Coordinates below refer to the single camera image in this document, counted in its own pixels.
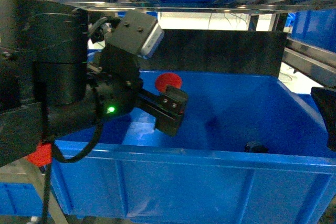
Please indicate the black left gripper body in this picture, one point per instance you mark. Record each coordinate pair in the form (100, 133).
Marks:
(114, 77)

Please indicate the red mushroom push button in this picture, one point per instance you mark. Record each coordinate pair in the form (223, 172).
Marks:
(166, 80)

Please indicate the green mushroom push button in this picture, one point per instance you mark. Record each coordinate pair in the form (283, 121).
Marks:
(255, 147)

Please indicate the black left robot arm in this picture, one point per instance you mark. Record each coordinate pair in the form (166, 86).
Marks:
(63, 75)

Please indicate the dark back panel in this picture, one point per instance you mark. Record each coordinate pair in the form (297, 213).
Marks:
(224, 51)

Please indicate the large blue target bin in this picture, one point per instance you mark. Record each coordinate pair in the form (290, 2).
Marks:
(203, 175)

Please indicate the blue bin bottom left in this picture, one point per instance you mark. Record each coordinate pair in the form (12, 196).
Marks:
(20, 200)

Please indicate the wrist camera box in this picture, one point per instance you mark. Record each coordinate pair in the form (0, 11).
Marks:
(137, 33)

